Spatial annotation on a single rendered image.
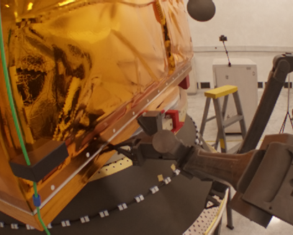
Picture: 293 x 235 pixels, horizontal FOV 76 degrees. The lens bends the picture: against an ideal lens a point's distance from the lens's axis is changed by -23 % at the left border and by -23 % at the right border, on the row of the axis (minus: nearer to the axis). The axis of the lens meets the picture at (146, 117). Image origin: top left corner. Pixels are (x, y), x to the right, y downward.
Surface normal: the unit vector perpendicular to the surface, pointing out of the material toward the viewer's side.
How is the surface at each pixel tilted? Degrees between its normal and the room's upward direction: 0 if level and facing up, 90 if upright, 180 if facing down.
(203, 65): 90
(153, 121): 90
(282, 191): 43
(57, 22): 85
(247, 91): 90
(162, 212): 62
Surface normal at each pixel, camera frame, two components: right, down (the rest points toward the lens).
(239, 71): -0.30, 0.35
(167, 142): -0.33, -0.34
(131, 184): 0.47, -0.28
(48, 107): 0.89, 0.04
